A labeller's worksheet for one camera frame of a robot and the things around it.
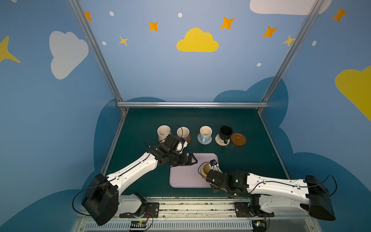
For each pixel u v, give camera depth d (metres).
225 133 0.99
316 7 0.70
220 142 1.01
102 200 0.40
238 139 1.04
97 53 0.85
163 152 0.61
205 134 0.95
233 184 0.55
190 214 0.73
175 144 0.65
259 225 0.73
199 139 1.01
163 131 1.01
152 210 0.74
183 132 0.98
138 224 0.73
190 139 1.01
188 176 0.87
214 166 0.70
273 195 0.48
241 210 0.75
